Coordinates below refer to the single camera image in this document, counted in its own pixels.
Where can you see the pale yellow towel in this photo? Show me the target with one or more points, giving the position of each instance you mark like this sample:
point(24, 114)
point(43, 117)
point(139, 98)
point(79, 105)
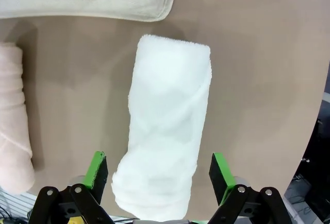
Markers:
point(11, 105)

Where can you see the white towel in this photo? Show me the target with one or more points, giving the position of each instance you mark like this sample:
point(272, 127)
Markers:
point(165, 105)

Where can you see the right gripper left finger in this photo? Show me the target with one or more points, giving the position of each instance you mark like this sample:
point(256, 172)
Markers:
point(95, 172)

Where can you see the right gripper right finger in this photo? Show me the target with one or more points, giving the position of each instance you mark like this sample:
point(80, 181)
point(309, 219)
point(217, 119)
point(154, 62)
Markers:
point(221, 175)

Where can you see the grey ribbed metal base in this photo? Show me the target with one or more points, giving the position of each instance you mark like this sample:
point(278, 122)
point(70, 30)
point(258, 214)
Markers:
point(13, 208)

